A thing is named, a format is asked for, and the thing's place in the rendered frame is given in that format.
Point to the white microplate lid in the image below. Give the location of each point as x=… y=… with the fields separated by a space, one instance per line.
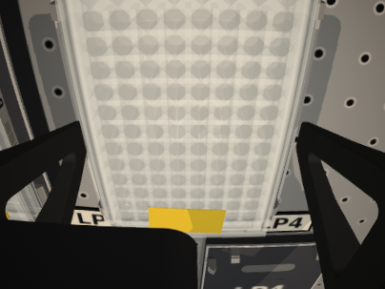
x=20 y=206

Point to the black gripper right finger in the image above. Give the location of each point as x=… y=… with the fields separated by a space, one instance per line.
x=335 y=240

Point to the grey flat base plate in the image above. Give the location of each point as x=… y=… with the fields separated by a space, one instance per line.
x=345 y=95

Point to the translucent white plate lid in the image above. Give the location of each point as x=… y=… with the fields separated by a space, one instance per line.
x=188 y=107

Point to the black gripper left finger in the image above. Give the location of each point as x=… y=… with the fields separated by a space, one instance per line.
x=23 y=163

